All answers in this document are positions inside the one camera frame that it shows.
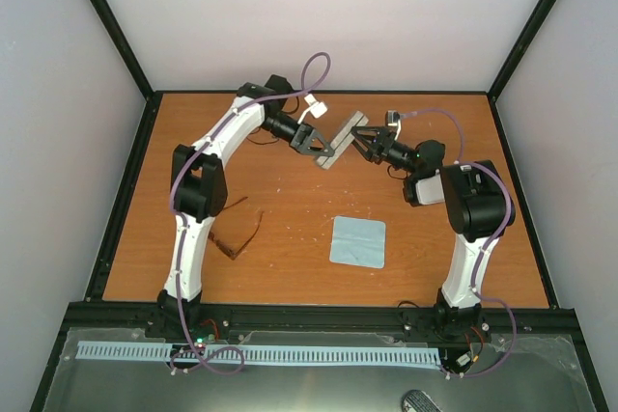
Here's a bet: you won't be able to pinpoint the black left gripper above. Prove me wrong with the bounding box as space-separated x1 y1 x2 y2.
258 112 331 156

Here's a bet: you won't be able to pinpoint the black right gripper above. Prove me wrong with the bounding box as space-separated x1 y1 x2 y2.
347 126 417 176

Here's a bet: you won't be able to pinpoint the grey glasses case teal lining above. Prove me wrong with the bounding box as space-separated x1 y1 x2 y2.
315 111 368 170

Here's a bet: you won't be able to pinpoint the light blue cleaning cloth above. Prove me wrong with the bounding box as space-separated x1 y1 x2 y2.
329 216 386 269

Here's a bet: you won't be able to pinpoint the brown sunglasses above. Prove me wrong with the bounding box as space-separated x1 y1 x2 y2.
208 196 264 261

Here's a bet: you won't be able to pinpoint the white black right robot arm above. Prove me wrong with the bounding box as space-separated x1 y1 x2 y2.
351 126 516 340

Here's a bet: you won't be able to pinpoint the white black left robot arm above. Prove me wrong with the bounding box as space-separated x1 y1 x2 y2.
157 75 334 338

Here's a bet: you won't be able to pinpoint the black oval foot pedal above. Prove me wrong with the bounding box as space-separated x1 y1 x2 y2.
401 390 441 412

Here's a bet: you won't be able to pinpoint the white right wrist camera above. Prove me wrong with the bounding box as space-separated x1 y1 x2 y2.
385 110 402 137

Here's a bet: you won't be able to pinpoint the black aluminium frame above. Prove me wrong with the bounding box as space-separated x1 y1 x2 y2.
31 0 608 411

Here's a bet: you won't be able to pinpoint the metal base plate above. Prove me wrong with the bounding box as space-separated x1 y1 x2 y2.
43 329 594 411

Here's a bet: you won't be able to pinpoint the light blue slotted cable duct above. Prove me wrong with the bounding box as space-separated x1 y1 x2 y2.
74 341 441 370

